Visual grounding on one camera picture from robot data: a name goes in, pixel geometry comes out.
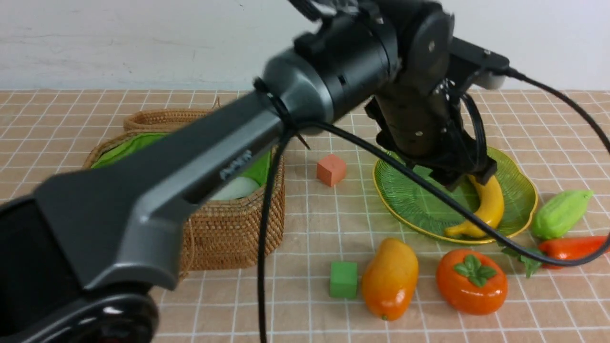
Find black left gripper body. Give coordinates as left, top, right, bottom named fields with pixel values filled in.
left=365, top=84, right=497, bottom=191

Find yellow banana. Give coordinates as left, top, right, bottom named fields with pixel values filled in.
left=444, top=176, right=505, bottom=239

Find orange yellow mango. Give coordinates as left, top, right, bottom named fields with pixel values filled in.
left=360, top=237, right=420, bottom=321

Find orange persimmon with green calyx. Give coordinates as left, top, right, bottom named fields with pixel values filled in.
left=436, top=248, right=508, bottom=315

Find light green chayote gourd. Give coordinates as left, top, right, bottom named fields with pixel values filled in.
left=531, top=190, right=593, bottom=241

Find orange carrot with green leaves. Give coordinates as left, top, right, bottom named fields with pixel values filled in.
left=502, top=236, right=607, bottom=278

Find white radish with green leaves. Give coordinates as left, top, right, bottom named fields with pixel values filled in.
left=210, top=176, right=261, bottom=201

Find green glass leaf-shaped plate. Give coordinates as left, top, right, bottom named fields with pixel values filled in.
left=372, top=146, right=539, bottom=245

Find orange-pink foam cube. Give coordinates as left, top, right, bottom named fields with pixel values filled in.
left=316, top=154, right=347, bottom=187

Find green foam cube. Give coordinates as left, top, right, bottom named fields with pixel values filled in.
left=329, top=261, right=359, bottom=299

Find woven wicker basket green lining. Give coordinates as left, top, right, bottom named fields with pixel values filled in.
left=83, top=130, right=276, bottom=280

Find woven wicker basket lid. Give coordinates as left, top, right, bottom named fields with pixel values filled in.
left=123, top=98, right=222, bottom=132

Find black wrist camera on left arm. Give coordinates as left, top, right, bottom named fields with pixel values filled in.
left=445, top=37, right=510, bottom=91

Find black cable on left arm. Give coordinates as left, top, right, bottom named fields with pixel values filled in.
left=253, top=67, right=610, bottom=343

